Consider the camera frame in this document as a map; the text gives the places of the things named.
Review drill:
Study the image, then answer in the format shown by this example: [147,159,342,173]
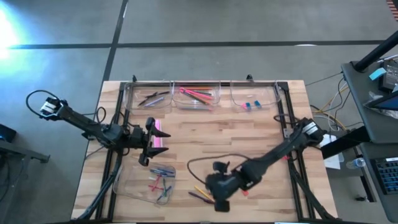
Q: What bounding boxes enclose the grey metal stand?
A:
[0,139,50,224]

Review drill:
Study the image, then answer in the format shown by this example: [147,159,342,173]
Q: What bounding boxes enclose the black aluminium frame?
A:
[70,74,343,223]

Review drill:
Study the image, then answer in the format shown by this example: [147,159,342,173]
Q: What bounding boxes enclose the light grey pen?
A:
[142,96,165,109]

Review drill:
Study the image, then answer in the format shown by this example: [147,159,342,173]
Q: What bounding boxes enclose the black pen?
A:
[145,90,171,98]
[138,92,159,107]

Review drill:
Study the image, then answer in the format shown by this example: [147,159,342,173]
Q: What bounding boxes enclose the black device blue light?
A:
[0,123,17,144]

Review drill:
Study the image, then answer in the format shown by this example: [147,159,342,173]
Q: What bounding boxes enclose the orange pencil pink eraser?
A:
[178,86,214,91]
[183,91,213,106]

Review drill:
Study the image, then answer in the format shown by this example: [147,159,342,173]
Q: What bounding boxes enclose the black device box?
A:
[378,60,398,94]

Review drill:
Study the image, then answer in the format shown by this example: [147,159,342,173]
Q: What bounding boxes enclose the yellow cable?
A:
[310,85,349,131]

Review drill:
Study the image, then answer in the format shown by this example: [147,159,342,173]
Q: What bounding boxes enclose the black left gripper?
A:
[132,116,172,167]

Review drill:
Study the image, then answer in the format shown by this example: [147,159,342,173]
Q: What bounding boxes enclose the clear plastic bag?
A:
[368,90,398,119]

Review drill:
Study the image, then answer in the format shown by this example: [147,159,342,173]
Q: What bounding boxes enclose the clear water bottle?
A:
[345,157,367,170]

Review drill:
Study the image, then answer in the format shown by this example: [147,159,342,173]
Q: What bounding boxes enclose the blue pencil pink eraser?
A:
[180,106,216,112]

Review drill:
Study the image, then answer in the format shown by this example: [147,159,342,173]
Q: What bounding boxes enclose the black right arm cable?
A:
[186,153,250,185]

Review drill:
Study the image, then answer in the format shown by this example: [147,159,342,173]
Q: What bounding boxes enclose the computer monitor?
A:
[363,92,398,112]

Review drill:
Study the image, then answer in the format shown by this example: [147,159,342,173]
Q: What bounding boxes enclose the grey side desk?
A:
[340,60,398,223]

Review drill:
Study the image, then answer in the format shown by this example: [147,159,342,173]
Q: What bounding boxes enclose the backlit black keyboard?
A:
[372,156,398,196]

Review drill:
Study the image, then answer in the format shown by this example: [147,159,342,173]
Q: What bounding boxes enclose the clear plastic bin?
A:
[123,81,174,113]
[229,80,282,113]
[112,155,177,206]
[170,80,221,112]

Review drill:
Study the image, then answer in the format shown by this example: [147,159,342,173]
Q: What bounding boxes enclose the small teal box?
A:
[368,67,387,82]

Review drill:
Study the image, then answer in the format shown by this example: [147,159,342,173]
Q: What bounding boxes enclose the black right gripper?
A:
[205,161,247,213]

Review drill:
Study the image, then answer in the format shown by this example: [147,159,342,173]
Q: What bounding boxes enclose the black mat red stripes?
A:
[385,0,398,22]

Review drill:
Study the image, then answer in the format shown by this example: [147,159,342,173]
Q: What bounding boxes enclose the white paper sheet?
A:
[318,133,345,170]

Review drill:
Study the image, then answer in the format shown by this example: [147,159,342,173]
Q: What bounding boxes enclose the purple pen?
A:
[187,190,216,205]

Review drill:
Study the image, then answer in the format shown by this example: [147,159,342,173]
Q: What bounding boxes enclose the black monitor pole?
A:
[353,29,398,73]

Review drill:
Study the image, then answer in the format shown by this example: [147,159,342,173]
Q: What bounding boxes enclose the black desk support beam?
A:
[320,125,371,160]

